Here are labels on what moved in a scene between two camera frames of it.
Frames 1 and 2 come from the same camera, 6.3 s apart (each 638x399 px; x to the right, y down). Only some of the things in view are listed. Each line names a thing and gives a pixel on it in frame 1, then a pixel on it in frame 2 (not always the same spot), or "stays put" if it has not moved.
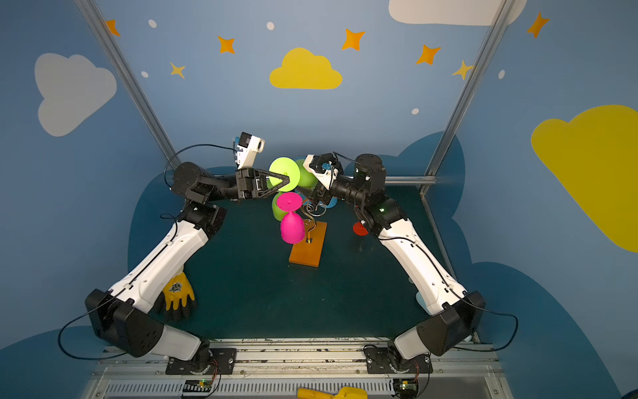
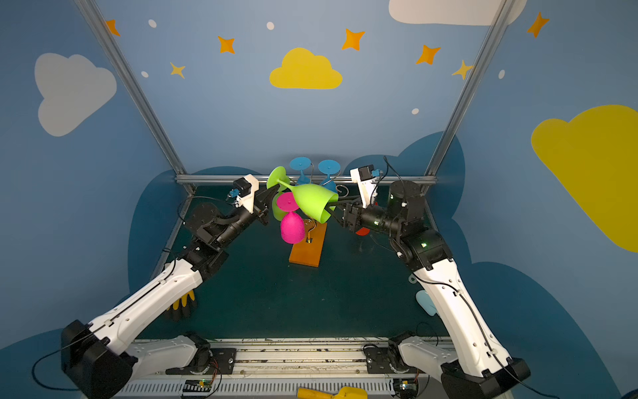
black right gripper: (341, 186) -> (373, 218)
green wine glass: (294, 170) -> (312, 199)
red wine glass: (359, 229) stays put
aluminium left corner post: (94, 17) stays put
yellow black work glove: (177, 301) stays put
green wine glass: (277, 212) stays put
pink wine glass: (292, 226) stays put
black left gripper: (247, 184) -> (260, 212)
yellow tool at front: (345, 392) stays put
